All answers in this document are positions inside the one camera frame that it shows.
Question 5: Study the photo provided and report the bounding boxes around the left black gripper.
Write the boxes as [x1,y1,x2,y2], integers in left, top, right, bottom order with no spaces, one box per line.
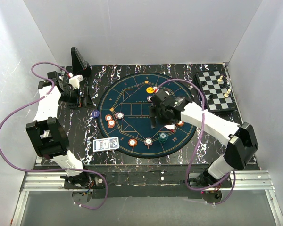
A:
[59,87,95,111]

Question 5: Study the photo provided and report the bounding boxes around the orange big blind button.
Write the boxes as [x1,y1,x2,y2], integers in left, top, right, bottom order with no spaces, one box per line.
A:
[146,87,154,94]

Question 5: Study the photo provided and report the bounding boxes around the purple small blind button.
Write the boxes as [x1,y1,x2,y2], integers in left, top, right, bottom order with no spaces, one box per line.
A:
[92,110,100,118]

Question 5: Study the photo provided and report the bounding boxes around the green poker chip stack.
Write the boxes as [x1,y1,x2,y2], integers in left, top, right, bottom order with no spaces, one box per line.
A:
[158,132,168,144]

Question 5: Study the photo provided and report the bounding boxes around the white-blue poker chip stack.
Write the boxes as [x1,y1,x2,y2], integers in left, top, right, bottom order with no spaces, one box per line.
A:
[144,137,153,146]

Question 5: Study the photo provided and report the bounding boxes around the orange poker chip stack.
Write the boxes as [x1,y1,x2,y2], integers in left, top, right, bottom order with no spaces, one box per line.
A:
[128,139,137,146]

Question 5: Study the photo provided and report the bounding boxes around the blue playing card deck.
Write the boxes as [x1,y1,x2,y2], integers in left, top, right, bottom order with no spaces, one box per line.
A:
[93,137,119,152]

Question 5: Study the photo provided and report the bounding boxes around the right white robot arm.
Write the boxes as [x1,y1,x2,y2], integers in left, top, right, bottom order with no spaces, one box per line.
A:
[149,90,258,187]

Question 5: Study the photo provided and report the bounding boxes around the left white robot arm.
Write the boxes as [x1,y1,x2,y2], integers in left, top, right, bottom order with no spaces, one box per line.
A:
[26,72,92,188]

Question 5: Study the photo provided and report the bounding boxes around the round blue poker mat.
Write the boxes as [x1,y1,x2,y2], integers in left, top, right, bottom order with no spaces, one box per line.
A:
[97,73,196,158]

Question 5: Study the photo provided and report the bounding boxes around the black card shoe stand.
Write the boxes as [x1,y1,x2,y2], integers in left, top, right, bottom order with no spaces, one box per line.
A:
[71,47,91,78]

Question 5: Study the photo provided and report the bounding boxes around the black white chess board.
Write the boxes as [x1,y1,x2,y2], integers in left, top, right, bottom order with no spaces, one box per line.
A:
[195,71,236,113]

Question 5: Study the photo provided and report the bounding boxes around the cream chess piece tall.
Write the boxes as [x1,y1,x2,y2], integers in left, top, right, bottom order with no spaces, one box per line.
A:
[217,75,223,82]

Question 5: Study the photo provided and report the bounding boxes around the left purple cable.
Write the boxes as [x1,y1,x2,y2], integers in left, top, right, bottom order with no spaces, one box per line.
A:
[0,61,108,210]

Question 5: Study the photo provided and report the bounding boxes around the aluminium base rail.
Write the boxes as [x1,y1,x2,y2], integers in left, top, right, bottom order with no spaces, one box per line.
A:
[11,171,283,226]

